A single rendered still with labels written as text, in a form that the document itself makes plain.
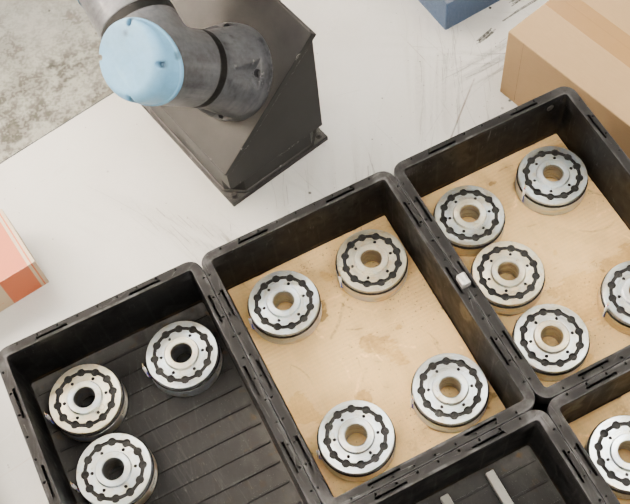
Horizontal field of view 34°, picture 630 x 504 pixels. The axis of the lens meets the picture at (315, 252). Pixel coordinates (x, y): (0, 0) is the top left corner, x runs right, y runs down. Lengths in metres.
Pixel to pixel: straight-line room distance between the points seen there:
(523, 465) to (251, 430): 0.37
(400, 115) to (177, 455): 0.72
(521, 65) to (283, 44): 0.41
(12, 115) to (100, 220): 1.13
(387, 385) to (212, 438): 0.25
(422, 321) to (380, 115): 0.47
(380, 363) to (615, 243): 0.39
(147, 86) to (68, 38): 1.52
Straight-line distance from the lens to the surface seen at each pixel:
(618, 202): 1.56
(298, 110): 1.66
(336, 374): 1.44
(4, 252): 1.69
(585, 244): 1.54
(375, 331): 1.46
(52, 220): 1.79
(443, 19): 1.90
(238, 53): 1.55
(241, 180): 1.69
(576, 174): 1.56
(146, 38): 1.44
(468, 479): 1.39
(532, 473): 1.41
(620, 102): 1.65
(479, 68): 1.86
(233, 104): 1.56
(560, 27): 1.72
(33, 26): 3.02
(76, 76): 2.87
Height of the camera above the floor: 2.17
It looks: 62 degrees down
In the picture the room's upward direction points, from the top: 9 degrees counter-clockwise
